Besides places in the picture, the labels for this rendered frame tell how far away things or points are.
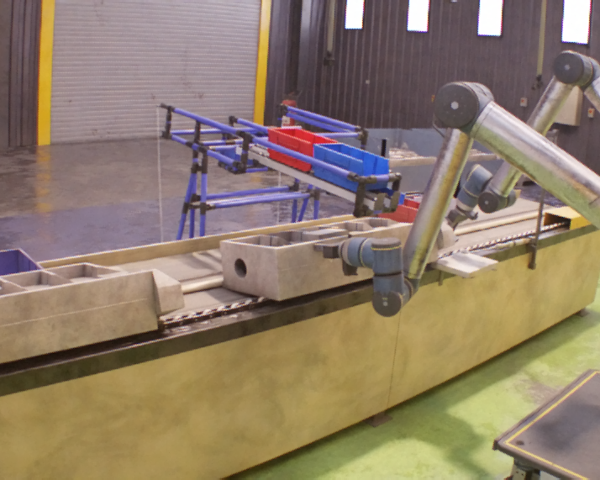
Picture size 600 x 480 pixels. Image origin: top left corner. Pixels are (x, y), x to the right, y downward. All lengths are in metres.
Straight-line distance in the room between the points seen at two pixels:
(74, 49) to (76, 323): 11.15
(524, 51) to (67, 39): 8.88
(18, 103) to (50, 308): 10.86
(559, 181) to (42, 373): 1.67
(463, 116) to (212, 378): 1.25
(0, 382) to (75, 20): 11.35
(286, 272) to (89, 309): 0.80
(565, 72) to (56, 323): 2.20
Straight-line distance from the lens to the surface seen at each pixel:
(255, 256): 2.53
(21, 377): 2.03
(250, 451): 2.70
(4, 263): 2.78
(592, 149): 12.56
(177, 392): 2.33
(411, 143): 9.33
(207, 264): 3.04
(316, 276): 2.57
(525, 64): 13.24
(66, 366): 2.08
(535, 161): 2.02
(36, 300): 1.98
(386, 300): 2.29
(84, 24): 13.08
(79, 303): 2.04
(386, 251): 2.25
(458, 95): 2.03
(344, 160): 2.64
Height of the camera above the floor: 1.68
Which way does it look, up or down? 15 degrees down
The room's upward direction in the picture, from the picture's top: 4 degrees clockwise
